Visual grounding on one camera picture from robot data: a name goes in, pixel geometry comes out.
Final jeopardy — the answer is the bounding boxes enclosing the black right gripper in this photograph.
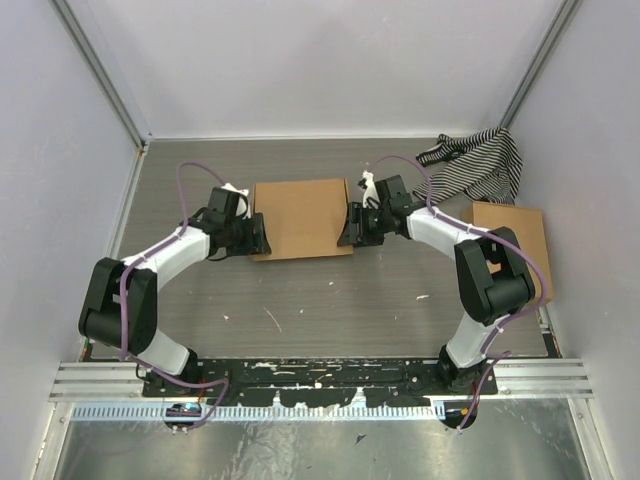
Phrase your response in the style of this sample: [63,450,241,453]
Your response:
[338,201,391,248]

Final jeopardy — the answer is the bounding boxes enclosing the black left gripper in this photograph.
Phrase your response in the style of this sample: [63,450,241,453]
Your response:
[226,213,272,257]

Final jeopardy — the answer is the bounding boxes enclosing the brown cardboard box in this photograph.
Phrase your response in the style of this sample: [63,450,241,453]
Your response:
[460,202,554,305]
[252,178,353,262]

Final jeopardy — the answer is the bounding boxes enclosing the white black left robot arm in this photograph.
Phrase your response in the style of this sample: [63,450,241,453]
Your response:
[78,183,271,397]

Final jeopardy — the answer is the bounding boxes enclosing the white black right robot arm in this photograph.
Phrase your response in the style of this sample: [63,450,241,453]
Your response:
[337,171,536,395]

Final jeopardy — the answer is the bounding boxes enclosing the folded brown cardboard box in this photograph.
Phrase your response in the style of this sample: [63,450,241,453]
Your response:
[460,202,554,305]

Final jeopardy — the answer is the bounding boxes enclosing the striped black white cloth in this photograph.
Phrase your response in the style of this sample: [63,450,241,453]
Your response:
[413,127,523,205]

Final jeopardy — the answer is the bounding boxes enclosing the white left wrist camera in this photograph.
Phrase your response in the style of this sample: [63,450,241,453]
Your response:
[222,182,251,219]

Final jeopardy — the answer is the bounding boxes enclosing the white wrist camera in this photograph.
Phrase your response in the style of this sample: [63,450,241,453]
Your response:
[222,182,251,219]
[358,170,380,209]

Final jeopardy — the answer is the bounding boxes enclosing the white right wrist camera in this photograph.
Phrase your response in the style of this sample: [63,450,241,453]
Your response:
[358,170,380,209]

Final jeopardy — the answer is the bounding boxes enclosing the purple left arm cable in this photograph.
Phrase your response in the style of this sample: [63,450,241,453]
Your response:
[119,160,236,434]

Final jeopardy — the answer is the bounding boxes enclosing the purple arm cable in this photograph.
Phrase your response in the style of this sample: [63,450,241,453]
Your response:
[374,153,550,431]
[119,160,236,434]

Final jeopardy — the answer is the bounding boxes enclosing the left aluminium corner post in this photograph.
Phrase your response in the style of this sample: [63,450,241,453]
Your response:
[50,1,149,151]

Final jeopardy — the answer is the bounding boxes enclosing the aluminium corner post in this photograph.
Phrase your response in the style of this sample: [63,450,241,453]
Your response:
[499,0,583,129]
[50,1,149,151]

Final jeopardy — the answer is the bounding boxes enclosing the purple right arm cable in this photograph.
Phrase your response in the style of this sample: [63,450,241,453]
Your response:
[374,153,550,431]

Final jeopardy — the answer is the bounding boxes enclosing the aluminium front rail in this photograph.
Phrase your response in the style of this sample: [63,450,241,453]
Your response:
[50,357,593,405]

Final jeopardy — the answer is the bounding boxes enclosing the slotted grey cable duct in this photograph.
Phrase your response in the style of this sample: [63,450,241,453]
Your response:
[71,402,445,422]

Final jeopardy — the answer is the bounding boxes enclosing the right aluminium corner post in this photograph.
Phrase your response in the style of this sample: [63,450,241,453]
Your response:
[499,0,583,129]

